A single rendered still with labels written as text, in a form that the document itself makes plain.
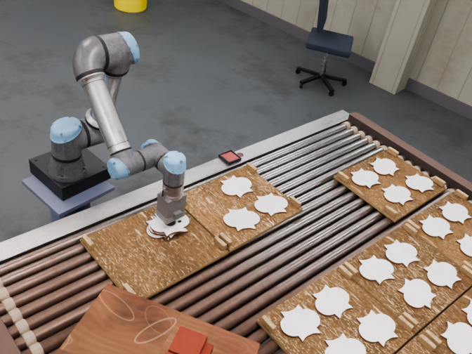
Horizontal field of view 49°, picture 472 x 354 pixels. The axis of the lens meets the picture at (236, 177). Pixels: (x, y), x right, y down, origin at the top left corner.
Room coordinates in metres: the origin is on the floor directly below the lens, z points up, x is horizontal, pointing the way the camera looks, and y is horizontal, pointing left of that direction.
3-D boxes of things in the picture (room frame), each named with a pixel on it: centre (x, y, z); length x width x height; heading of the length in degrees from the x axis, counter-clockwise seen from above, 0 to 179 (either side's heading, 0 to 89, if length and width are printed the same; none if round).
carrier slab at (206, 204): (1.61, -0.03, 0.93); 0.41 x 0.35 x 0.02; 138
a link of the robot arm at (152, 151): (1.44, 0.30, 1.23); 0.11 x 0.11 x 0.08; 48
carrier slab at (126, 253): (1.30, 0.24, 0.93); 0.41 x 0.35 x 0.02; 138
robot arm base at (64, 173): (1.62, 0.69, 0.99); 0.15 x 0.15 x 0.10
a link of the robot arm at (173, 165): (1.39, 0.21, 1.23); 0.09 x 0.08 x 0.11; 48
